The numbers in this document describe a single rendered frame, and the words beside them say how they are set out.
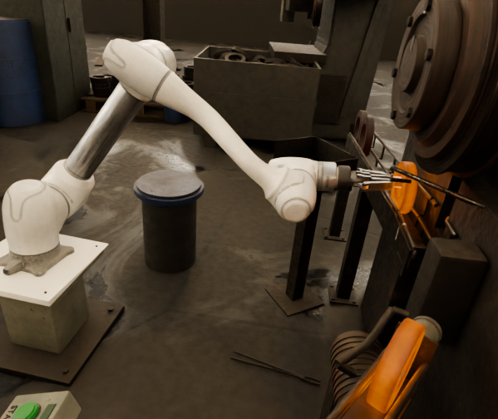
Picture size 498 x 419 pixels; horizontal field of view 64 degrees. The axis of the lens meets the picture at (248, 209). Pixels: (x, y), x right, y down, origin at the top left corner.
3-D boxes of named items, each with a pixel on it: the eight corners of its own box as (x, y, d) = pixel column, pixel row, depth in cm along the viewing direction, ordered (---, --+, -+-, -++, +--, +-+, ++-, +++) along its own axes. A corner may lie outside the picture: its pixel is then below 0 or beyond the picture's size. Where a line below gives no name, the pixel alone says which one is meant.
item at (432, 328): (436, 349, 80) (446, 325, 77) (421, 372, 73) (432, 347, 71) (407, 332, 83) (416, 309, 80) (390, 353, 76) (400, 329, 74)
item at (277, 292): (293, 272, 202) (316, 135, 168) (326, 305, 183) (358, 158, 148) (258, 282, 193) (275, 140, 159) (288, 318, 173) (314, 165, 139)
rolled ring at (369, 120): (369, 120, 176) (377, 120, 176) (362, 113, 193) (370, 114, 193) (361, 160, 183) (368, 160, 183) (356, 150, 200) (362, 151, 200)
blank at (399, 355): (393, 404, 72) (376, 393, 74) (429, 326, 72) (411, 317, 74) (377, 423, 59) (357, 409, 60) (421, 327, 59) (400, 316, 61)
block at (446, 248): (445, 322, 97) (480, 240, 86) (456, 348, 90) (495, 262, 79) (400, 317, 98) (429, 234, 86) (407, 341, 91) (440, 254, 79)
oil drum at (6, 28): (61, 114, 404) (46, 16, 361) (26, 131, 352) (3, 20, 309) (5, 107, 408) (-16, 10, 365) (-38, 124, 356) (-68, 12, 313)
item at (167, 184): (207, 245, 218) (209, 173, 197) (194, 282, 190) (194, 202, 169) (150, 238, 220) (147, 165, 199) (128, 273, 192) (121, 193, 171)
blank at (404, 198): (407, 156, 125) (396, 155, 125) (421, 170, 110) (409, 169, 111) (398, 203, 130) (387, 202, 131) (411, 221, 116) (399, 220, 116)
